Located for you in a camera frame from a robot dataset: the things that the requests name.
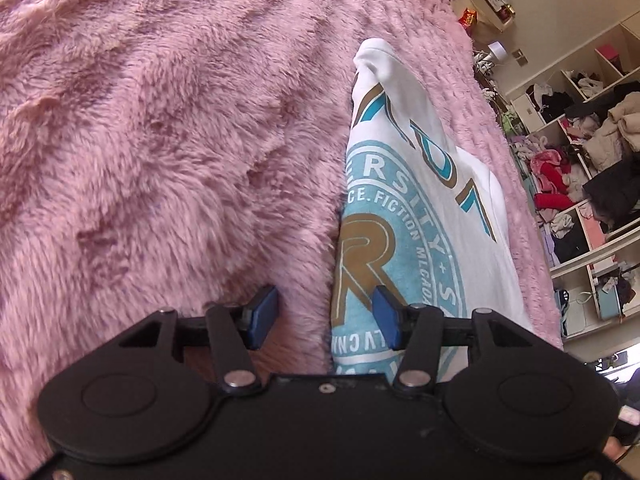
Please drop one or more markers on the white bedside lamp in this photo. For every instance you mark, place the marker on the white bedside lamp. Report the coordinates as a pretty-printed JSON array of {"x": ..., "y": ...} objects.
[{"x": 485, "y": 60}]

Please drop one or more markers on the white t-shirt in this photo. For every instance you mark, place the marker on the white t-shirt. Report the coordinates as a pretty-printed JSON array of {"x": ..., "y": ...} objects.
[{"x": 422, "y": 217}]

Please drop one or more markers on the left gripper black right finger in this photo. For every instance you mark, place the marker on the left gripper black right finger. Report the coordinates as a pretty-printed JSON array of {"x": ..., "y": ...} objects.
[{"x": 406, "y": 326}]

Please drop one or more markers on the pink fluffy blanket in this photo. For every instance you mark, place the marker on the pink fluffy blanket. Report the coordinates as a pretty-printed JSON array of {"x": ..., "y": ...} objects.
[{"x": 165, "y": 153}]

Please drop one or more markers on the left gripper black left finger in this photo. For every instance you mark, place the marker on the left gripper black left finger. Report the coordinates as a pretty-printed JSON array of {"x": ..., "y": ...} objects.
[{"x": 253, "y": 321}]

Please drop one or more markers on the red snack bag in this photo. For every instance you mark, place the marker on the red snack bag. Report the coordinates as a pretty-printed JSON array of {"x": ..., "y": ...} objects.
[{"x": 468, "y": 20}]

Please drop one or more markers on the white shelving unit with clothes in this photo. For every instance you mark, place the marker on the white shelving unit with clothes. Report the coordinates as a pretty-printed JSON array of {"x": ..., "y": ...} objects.
[{"x": 574, "y": 136}]

